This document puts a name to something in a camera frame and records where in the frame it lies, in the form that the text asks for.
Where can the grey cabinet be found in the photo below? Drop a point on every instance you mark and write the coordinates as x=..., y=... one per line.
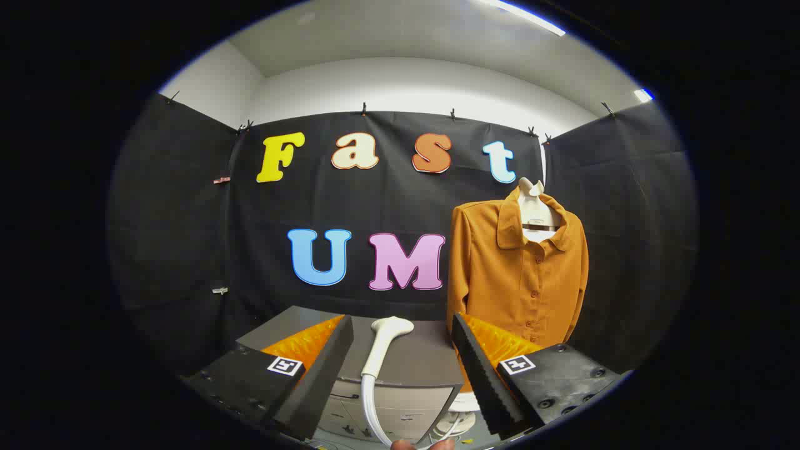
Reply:
x=412, y=356

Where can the white round base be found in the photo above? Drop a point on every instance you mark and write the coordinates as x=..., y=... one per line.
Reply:
x=462, y=403

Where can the long ceiling light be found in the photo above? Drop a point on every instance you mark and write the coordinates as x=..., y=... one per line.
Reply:
x=525, y=15

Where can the orange button shirt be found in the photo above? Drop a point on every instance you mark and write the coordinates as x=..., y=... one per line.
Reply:
x=519, y=287

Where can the white garment steamer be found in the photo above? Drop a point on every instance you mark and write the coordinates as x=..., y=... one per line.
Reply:
x=381, y=350

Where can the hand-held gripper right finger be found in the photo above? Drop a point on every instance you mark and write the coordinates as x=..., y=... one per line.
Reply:
x=484, y=381

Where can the small ceiling light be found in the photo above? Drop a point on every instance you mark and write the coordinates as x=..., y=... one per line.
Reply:
x=644, y=95

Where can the white clothes hanger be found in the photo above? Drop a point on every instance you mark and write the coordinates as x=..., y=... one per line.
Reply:
x=537, y=212

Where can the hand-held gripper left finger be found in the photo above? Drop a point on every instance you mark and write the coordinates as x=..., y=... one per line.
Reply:
x=325, y=375

